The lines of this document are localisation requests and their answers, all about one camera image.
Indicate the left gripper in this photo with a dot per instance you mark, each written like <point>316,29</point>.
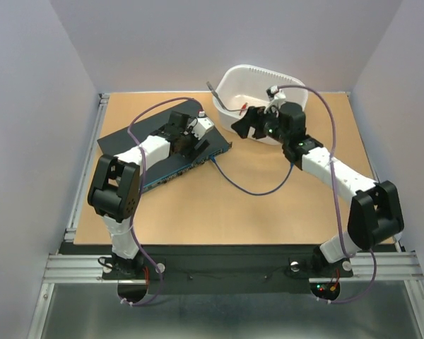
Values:
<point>199,150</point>

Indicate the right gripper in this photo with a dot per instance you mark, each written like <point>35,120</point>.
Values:
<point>251,119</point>

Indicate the dark blue network switch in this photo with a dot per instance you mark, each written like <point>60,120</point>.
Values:
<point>144,135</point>

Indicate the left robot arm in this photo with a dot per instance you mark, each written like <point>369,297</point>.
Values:
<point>118,181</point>

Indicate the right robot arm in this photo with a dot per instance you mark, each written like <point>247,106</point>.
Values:
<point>375,213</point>

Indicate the white plastic tub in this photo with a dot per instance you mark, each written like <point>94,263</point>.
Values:
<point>245,86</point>

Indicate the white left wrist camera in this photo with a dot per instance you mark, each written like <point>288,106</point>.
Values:
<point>202,126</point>

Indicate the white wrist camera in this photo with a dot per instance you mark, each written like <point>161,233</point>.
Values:
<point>202,126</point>
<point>276,99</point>

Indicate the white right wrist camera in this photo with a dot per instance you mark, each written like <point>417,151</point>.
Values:
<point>276,99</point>

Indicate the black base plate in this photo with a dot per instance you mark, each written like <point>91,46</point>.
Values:
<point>227,270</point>

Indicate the aluminium frame rail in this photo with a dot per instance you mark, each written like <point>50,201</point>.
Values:
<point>391,266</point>

